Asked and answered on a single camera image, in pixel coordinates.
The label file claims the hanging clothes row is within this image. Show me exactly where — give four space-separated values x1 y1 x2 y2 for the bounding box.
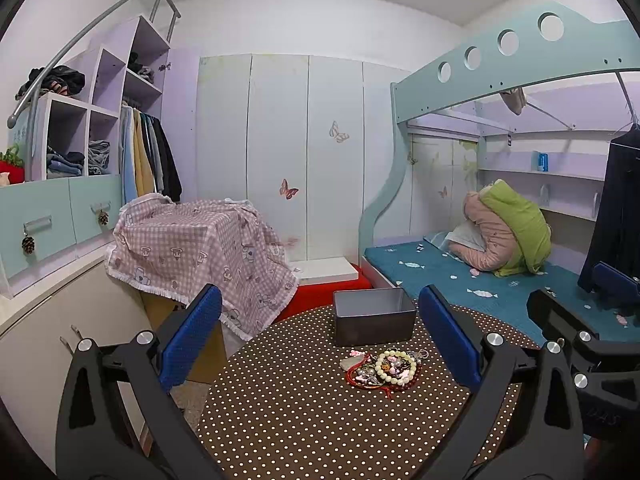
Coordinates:
119 101 182 204

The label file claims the grey metal handrail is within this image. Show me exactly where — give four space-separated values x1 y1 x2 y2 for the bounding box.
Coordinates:
6 0 182 129

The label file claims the white wardrobe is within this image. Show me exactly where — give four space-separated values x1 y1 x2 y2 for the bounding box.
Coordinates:
195 54 406 262

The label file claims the cream lower cabinet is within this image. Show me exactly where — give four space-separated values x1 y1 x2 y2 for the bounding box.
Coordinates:
1 263 151 468

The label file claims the beige butterfly sticker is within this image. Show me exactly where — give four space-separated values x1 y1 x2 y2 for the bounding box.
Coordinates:
329 122 349 144

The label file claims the cream bead bracelet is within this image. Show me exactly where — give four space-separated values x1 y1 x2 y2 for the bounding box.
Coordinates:
374 350 419 387

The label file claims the purple shelf unit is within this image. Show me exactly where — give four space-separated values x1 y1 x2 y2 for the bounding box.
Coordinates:
23 15 170 181

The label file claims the cardboard box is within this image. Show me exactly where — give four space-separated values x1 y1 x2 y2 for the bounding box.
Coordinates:
141 292 227 387

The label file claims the white pillow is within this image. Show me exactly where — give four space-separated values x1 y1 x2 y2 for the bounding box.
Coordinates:
445 220 486 261

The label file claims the teal bunk bed frame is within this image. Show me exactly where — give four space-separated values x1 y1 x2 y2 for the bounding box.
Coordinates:
358 2 639 259

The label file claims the pink butterfly sticker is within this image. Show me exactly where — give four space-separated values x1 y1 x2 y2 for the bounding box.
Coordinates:
279 179 299 200

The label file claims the pink and green quilt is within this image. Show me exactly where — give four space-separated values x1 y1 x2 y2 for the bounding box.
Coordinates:
450 179 551 278

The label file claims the dark hanging garment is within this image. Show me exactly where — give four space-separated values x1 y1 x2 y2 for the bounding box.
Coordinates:
578 125 639 292

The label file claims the blue bed mattress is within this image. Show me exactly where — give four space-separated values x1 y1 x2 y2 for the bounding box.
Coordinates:
364 232 639 342

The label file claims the dark metal tin box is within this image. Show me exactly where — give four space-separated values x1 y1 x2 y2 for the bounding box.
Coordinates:
333 288 416 347

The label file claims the blue box on shelf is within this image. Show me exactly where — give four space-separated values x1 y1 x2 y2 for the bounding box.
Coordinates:
532 151 549 172

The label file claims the brown polka dot tablecloth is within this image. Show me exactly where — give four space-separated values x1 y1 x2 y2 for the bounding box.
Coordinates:
196 303 526 480

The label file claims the teal drawer cabinet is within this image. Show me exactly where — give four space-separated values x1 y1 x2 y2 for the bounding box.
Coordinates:
1 176 122 278

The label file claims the red ottoman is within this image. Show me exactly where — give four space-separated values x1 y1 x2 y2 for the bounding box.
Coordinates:
274 266 372 323

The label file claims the pink checkered cloth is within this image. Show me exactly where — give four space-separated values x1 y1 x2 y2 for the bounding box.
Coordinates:
105 193 299 341

